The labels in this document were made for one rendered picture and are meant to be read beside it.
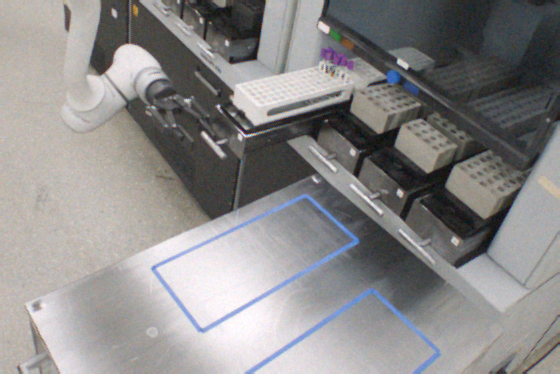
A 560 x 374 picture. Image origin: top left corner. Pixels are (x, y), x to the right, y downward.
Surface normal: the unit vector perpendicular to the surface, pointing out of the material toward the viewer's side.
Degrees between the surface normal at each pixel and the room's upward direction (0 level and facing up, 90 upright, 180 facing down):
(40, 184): 0
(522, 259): 90
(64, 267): 0
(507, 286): 0
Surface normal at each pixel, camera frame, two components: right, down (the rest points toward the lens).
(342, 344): 0.15, -0.80
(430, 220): -0.81, 0.24
